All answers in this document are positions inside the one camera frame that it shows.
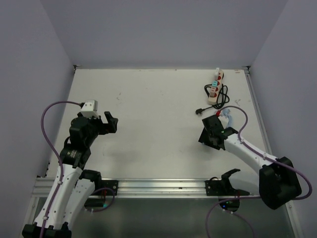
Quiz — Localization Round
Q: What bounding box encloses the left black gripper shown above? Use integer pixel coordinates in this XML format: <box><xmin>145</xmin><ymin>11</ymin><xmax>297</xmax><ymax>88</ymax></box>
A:
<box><xmin>85</xmin><ymin>111</ymin><xmax>117</xmax><ymax>146</ymax></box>

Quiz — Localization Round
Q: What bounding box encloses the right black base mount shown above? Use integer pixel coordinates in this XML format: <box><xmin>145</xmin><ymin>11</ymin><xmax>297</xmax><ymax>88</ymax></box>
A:
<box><xmin>205</xmin><ymin>169</ymin><xmax>250</xmax><ymax>196</ymax></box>

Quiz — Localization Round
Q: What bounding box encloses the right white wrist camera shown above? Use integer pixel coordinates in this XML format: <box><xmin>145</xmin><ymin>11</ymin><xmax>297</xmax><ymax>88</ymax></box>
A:
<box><xmin>215</xmin><ymin>109</ymin><xmax>233</xmax><ymax>128</ymax></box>

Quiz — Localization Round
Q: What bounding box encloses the aluminium mounting rail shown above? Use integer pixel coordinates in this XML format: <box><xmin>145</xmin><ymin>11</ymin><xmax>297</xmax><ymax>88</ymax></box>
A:
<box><xmin>31</xmin><ymin>176</ymin><xmax>259</xmax><ymax>198</ymax></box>

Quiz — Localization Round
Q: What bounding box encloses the beige red power strip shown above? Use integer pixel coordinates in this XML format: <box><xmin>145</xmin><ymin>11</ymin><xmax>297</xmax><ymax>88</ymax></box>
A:
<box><xmin>206</xmin><ymin>68</ymin><xmax>224</xmax><ymax>105</ymax></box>

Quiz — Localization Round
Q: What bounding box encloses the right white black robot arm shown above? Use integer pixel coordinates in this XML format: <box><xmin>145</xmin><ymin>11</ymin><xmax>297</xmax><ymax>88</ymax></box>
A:
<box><xmin>199</xmin><ymin>115</ymin><xmax>302</xmax><ymax>210</ymax></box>

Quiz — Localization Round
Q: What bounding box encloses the black power cord with plug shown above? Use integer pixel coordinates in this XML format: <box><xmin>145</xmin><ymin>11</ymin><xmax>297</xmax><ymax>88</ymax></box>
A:
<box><xmin>195</xmin><ymin>83</ymin><xmax>230</xmax><ymax>116</ymax></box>

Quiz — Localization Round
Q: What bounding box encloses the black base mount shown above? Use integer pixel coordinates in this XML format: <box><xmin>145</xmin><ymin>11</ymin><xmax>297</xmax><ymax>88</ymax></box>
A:
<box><xmin>81</xmin><ymin>170</ymin><xmax>118</xmax><ymax>196</ymax></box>
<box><xmin>205</xmin><ymin>169</ymin><xmax>250</xmax><ymax>196</ymax></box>

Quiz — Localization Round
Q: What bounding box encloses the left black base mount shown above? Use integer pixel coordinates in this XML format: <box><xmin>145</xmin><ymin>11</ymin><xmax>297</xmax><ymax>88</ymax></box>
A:
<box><xmin>81</xmin><ymin>170</ymin><xmax>118</xmax><ymax>196</ymax></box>

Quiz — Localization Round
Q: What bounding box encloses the cyan plug on strip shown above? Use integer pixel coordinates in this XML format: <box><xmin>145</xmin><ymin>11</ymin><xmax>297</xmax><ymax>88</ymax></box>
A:
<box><xmin>211</xmin><ymin>80</ymin><xmax>218</xmax><ymax>88</ymax></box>

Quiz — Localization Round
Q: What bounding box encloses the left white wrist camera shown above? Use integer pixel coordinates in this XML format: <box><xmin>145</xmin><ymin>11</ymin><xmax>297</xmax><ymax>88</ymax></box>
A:
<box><xmin>80</xmin><ymin>100</ymin><xmax>99</xmax><ymax>119</ymax></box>

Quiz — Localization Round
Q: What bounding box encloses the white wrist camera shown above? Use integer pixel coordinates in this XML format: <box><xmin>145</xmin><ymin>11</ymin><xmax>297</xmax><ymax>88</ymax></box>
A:
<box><xmin>80</xmin><ymin>100</ymin><xmax>99</xmax><ymax>119</ymax></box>
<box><xmin>215</xmin><ymin>109</ymin><xmax>233</xmax><ymax>128</ymax></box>

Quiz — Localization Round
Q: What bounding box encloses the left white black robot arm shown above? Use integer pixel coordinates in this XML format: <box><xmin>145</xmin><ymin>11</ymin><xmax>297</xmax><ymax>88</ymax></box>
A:
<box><xmin>22</xmin><ymin>112</ymin><xmax>118</xmax><ymax>238</ymax></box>

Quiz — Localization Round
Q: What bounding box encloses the right aluminium side rail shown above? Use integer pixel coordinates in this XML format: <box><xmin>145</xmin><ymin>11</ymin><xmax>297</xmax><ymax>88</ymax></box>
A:
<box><xmin>242</xmin><ymin>66</ymin><xmax>272</xmax><ymax>154</ymax></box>

